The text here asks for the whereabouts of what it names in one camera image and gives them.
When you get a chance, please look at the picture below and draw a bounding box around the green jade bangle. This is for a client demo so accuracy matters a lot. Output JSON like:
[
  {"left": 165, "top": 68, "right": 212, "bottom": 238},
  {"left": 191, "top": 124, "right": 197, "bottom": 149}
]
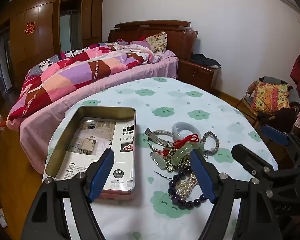
[{"left": 169, "top": 144, "right": 205, "bottom": 167}]

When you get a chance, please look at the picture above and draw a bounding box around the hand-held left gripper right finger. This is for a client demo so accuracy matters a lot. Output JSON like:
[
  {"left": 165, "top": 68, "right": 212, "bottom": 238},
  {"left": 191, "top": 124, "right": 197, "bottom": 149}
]
[{"left": 189, "top": 148, "right": 283, "bottom": 240}]

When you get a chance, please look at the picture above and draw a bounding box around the red paper decoration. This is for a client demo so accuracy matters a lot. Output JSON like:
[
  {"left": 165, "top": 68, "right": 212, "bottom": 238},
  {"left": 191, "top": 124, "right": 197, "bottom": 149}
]
[{"left": 24, "top": 21, "right": 35, "bottom": 35}]

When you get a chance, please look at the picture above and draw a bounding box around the red knotted string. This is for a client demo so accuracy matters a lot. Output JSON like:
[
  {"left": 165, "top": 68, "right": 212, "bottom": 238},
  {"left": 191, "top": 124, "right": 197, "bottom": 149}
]
[{"left": 173, "top": 134, "right": 200, "bottom": 148}]

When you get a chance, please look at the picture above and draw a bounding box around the patchwork quilt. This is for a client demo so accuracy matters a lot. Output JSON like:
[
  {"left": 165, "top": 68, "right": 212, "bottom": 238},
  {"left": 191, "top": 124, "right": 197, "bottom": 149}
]
[{"left": 6, "top": 42, "right": 163, "bottom": 130}]

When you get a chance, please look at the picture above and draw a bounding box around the purple bead bracelet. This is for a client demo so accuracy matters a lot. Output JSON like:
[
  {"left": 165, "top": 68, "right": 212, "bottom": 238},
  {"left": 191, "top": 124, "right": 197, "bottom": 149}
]
[{"left": 168, "top": 167, "right": 207, "bottom": 209}]

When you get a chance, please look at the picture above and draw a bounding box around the rectangular metal tin box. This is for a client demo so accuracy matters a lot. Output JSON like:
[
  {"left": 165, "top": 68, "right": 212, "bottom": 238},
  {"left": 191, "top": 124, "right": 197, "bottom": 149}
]
[{"left": 42, "top": 106, "right": 136, "bottom": 202}]

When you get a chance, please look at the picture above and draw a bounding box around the metal stretch watch band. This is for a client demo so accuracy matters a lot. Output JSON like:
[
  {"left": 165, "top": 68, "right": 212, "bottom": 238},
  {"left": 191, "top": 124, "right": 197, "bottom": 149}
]
[{"left": 144, "top": 127, "right": 167, "bottom": 147}]

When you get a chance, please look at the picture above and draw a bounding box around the white jade bangle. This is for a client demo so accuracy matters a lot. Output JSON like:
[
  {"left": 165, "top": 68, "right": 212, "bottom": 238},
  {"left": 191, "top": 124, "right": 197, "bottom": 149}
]
[{"left": 171, "top": 122, "right": 201, "bottom": 143}]

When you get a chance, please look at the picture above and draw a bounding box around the red hanging garment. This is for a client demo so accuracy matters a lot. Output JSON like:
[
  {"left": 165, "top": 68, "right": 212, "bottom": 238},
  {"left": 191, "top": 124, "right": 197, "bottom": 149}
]
[{"left": 290, "top": 54, "right": 300, "bottom": 85}]

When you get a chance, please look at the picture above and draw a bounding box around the wooden bed with pink sheet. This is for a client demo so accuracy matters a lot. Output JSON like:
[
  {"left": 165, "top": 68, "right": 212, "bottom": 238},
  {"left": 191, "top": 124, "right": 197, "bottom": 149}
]
[{"left": 6, "top": 20, "right": 199, "bottom": 175}]

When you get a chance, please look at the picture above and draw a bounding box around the pearl bracelet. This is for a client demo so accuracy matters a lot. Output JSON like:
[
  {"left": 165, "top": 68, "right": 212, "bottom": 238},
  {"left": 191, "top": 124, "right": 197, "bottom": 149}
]
[{"left": 176, "top": 172, "right": 202, "bottom": 198}]

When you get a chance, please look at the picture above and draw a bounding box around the wooden wardrobe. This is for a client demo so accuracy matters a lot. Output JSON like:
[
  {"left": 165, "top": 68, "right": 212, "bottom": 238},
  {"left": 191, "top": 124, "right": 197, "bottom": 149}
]
[{"left": 0, "top": 0, "right": 105, "bottom": 98}]

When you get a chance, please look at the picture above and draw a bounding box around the orange patterned cushion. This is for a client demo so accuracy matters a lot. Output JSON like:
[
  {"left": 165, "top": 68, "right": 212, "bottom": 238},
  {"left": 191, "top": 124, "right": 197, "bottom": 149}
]
[{"left": 251, "top": 81, "right": 290, "bottom": 113}]

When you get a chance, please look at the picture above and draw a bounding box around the grey bead bracelet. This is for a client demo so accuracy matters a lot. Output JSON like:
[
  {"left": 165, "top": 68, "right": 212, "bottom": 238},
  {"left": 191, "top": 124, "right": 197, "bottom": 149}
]
[{"left": 201, "top": 131, "right": 220, "bottom": 155}]

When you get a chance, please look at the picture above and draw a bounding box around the wooden nightstand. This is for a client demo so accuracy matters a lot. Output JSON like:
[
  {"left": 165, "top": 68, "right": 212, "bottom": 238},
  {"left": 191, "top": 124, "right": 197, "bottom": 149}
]
[{"left": 177, "top": 59, "right": 220, "bottom": 90}]

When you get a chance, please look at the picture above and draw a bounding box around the pale jade pendant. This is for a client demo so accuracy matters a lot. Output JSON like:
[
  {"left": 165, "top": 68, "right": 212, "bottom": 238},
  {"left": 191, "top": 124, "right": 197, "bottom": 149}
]
[{"left": 151, "top": 151, "right": 165, "bottom": 169}]

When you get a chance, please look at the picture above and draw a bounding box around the dark clothes pile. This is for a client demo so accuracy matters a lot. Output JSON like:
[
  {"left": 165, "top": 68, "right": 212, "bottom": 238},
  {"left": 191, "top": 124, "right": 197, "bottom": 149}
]
[{"left": 191, "top": 54, "right": 221, "bottom": 68}]

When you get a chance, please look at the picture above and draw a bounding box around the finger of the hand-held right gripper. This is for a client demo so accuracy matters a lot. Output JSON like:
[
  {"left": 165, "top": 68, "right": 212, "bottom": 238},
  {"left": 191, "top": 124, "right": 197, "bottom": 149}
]
[
  {"left": 261, "top": 124, "right": 300, "bottom": 156},
  {"left": 231, "top": 144, "right": 280, "bottom": 182}
]

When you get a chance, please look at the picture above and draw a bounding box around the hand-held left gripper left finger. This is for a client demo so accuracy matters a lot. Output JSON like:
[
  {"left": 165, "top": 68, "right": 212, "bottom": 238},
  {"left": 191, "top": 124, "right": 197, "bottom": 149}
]
[{"left": 21, "top": 148, "right": 115, "bottom": 240}]

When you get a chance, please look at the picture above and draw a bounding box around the wooden chair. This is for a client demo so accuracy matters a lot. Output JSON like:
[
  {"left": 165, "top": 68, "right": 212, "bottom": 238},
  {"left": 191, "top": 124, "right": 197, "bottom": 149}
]
[{"left": 236, "top": 76, "right": 300, "bottom": 130}]

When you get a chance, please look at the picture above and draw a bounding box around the floral pillow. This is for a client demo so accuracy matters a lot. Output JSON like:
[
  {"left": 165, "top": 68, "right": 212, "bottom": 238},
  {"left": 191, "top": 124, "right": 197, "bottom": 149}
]
[{"left": 145, "top": 31, "right": 168, "bottom": 53}]

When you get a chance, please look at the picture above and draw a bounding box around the printed paper sheet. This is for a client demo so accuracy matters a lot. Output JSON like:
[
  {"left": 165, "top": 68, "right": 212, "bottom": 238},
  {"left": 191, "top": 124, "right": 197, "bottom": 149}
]
[{"left": 55, "top": 116, "right": 135, "bottom": 192}]

